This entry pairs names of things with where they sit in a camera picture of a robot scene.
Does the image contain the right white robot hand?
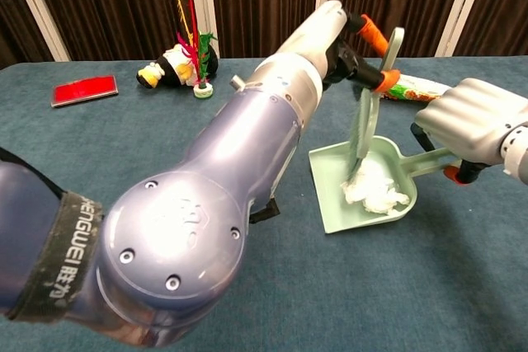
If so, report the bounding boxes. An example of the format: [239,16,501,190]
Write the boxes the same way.
[410,77,528,185]

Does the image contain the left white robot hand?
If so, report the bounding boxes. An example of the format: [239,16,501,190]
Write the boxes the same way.
[274,0,402,93]

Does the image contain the mint green hand brush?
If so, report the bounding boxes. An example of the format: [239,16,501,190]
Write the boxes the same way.
[345,26,406,181]

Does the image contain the white paper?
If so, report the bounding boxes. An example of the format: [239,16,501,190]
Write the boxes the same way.
[340,160,411,216]

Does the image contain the mint green dustpan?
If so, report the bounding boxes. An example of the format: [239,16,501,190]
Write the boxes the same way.
[308,136,464,235]

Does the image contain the green white snack packet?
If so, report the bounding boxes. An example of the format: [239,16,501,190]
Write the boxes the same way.
[383,73,453,102]

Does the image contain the colourful feather shuttlecock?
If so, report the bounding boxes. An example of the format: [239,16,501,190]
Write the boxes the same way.
[175,0,219,100]

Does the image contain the black yellow penguin plush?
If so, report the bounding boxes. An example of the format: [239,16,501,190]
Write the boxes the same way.
[136,45,221,89]

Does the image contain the blue felt table cover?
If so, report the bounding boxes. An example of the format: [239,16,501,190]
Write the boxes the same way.
[0,54,528,352]

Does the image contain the red flat rectangular case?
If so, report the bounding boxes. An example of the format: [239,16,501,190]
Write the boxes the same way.
[50,74,120,109]

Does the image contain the black velcro strap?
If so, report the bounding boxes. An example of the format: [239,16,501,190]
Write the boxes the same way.
[7,190,105,322]

